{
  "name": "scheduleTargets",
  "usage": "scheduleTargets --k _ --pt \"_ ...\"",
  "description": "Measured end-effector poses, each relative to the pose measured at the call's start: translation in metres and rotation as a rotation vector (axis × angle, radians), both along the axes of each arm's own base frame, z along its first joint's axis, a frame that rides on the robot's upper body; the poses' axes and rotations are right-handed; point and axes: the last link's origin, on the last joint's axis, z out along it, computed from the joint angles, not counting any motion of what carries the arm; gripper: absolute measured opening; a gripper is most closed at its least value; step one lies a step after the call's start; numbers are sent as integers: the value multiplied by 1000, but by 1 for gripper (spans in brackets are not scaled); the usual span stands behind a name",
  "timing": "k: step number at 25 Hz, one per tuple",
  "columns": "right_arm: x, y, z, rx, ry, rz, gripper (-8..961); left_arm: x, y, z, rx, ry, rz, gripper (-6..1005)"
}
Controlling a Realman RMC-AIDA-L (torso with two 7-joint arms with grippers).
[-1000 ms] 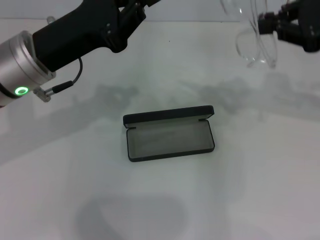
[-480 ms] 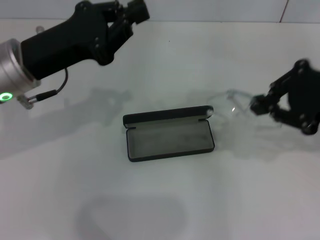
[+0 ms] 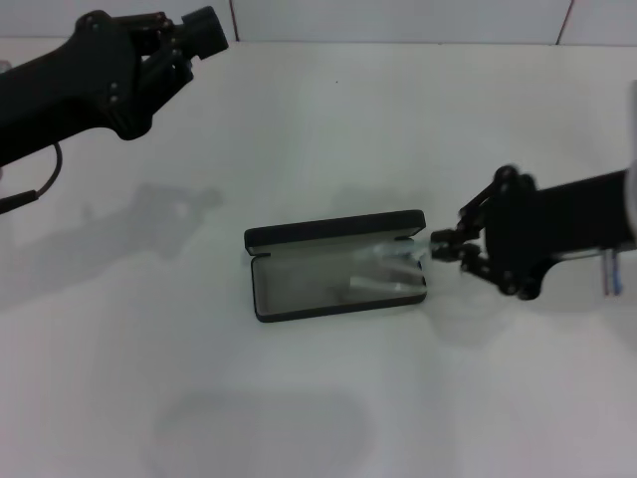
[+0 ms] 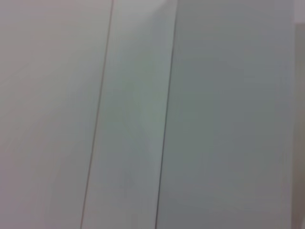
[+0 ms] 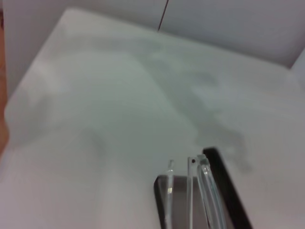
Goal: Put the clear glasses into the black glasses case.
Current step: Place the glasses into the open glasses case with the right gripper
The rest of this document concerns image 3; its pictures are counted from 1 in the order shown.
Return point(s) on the black glasses case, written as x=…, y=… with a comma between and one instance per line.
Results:
x=298, y=294

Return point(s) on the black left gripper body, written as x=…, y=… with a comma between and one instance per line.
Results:
x=69, y=84

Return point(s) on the small clear cylindrical fitting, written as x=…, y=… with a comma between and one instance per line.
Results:
x=611, y=274

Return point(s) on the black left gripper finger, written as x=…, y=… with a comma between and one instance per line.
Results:
x=204, y=22
x=169, y=70

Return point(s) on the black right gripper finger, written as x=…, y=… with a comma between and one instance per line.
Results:
x=470, y=216
x=473, y=261

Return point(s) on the clear plastic glasses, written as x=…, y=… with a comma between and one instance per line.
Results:
x=383, y=251

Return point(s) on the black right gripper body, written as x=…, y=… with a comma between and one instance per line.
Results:
x=547, y=219

